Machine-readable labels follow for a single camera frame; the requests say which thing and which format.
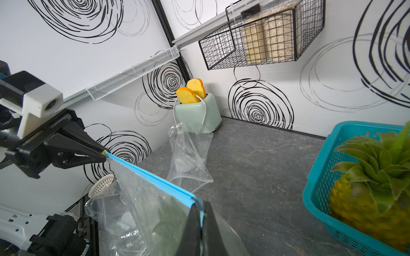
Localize teal plastic basket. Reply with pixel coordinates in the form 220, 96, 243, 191
302, 121, 410, 256

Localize blue-zip clear bag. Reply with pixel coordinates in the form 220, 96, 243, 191
103, 151, 249, 256

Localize dark-lid spice jar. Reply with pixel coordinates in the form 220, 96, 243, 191
241, 4, 267, 65

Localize clear zip-top bag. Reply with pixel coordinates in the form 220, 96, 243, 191
85, 182, 149, 256
167, 122, 214, 193

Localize yellow toast slice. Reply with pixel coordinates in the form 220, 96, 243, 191
186, 79, 207, 99
176, 87, 200, 104

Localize rear yellow toast slice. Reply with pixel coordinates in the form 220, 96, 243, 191
186, 79, 207, 99

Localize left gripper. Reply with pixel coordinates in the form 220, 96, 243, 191
4, 109, 107, 179

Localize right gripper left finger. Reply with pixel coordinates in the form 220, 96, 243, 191
175, 204, 201, 256

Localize mint green toaster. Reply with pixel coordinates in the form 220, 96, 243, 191
173, 93, 222, 131

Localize front yellow toast slice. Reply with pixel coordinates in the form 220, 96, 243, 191
176, 87, 200, 104

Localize black wire wall basket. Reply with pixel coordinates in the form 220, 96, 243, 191
199, 0, 326, 70

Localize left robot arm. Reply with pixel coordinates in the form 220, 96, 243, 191
1, 62, 106, 256

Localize yellow pineapple green crown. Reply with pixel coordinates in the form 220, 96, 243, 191
329, 123, 410, 252

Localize white woven ball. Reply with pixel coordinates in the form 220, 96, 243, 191
88, 174, 115, 198

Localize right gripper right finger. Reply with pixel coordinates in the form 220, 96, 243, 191
202, 202, 228, 256

